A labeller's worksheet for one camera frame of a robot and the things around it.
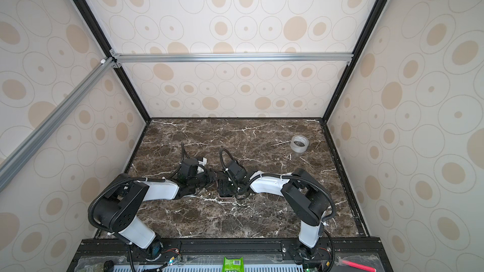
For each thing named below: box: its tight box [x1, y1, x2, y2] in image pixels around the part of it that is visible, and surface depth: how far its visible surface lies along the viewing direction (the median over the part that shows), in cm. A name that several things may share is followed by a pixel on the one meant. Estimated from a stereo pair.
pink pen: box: [334, 256, 377, 272], surface depth 73 cm
